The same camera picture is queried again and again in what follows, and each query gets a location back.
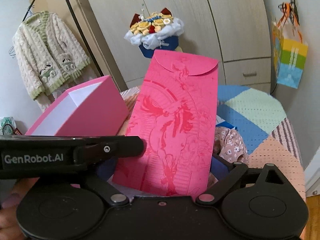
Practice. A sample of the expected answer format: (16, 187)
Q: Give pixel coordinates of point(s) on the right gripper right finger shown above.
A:
(228, 175)

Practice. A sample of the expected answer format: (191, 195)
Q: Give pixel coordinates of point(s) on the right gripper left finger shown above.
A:
(101, 191)

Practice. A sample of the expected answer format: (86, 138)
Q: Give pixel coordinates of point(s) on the floral pink fabric pouch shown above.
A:
(229, 145)

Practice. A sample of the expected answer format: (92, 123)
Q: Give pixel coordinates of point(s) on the pink red envelope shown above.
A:
(175, 114)

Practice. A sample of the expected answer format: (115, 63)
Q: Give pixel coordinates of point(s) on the pink cardboard box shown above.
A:
(93, 108)

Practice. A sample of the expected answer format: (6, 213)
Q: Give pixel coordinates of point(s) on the person's hand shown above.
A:
(10, 229)

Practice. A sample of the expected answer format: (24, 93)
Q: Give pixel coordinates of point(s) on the patchwork knit blanket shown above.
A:
(265, 129)

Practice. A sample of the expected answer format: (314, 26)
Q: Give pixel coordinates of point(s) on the cream green knit cardigan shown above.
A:
(48, 54)

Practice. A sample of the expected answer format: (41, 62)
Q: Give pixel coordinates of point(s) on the colourful striped gift bag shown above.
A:
(289, 47)

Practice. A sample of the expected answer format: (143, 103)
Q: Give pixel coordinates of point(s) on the beige wardrobe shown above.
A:
(235, 32)

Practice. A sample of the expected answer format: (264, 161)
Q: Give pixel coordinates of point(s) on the gold flower bouquet blue wrap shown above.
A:
(161, 30)

